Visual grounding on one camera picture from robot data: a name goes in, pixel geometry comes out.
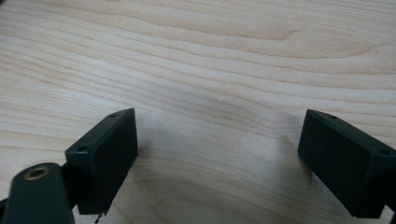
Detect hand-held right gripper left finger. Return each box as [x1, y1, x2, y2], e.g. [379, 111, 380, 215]
[64, 107, 139, 217]

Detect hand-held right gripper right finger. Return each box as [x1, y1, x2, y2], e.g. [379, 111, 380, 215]
[297, 108, 396, 219]

